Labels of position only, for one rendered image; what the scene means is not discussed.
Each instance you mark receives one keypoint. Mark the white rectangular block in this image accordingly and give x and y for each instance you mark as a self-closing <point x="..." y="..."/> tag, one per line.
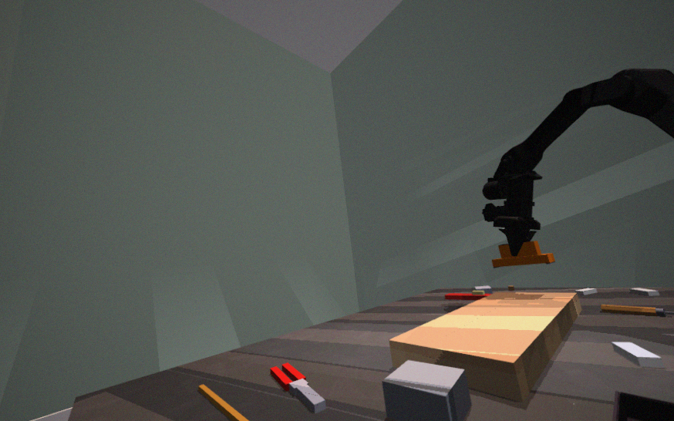
<point x="643" y="291"/>
<point x="586" y="291"/>
<point x="638" y="355"/>

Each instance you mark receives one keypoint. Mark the tan wooden floor panel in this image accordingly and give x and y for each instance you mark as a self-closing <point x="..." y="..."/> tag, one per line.
<point x="504" y="341"/>

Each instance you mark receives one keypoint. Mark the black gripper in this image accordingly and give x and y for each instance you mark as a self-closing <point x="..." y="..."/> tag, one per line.
<point x="518" y="223"/>

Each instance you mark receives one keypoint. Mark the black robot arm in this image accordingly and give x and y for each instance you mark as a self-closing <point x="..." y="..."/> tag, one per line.
<point x="644" y="92"/>

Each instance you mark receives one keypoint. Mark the thin orange rod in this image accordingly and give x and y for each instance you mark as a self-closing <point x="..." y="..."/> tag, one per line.
<point x="221" y="404"/>

